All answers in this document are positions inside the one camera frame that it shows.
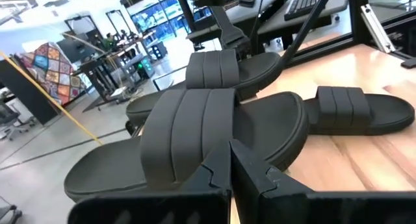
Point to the grey office chair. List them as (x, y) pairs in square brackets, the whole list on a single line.
[(13, 120)]

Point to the black partition panel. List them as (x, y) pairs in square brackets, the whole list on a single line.
[(29, 94)]

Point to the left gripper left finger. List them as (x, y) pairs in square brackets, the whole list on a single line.
[(182, 207)]

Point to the computer with green light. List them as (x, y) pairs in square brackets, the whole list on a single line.
[(146, 66)]

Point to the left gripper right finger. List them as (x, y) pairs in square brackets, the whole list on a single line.
[(292, 207)]

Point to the black monitor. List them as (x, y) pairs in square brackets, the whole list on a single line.
[(76, 48)]

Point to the black keyboard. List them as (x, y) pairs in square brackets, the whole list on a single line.
[(304, 3)]

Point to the silver mounting bracket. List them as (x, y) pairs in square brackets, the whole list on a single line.
[(378, 29)]

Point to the black metal table frame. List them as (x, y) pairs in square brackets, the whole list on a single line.
[(235, 29)]

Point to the colourful patchwork panel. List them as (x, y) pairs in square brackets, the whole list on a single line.
[(53, 73)]

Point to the black rubber slide sandal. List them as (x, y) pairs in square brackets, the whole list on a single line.
[(344, 107), (188, 130), (211, 69)]

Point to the black rolling stand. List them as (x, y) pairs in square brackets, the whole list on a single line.
[(9, 212)]

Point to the person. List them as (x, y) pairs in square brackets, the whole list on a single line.
[(109, 42), (123, 34)]

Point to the black standing desk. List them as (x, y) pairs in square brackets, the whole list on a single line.
[(100, 74)]

